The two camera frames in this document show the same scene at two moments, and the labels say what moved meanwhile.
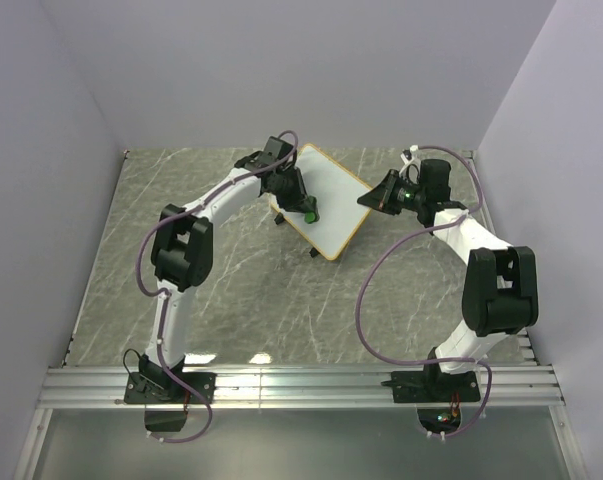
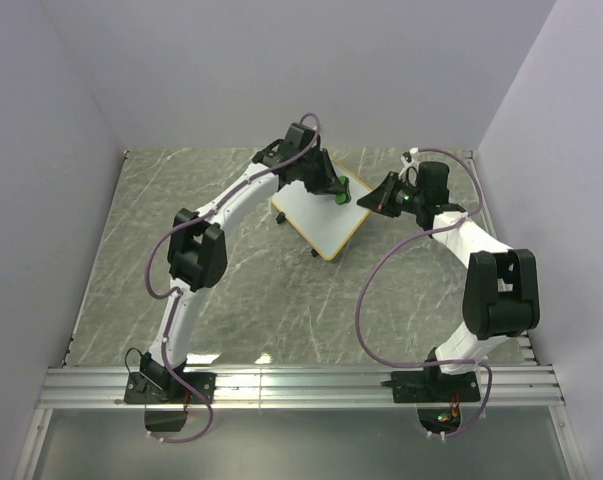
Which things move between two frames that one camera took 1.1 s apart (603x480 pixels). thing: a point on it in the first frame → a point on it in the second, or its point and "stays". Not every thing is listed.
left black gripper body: [290, 193] → [315, 172]
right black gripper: [381, 196] stays
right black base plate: [433, 387] stays
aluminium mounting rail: [302, 386] stays
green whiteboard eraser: [310, 217] → [345, 197]
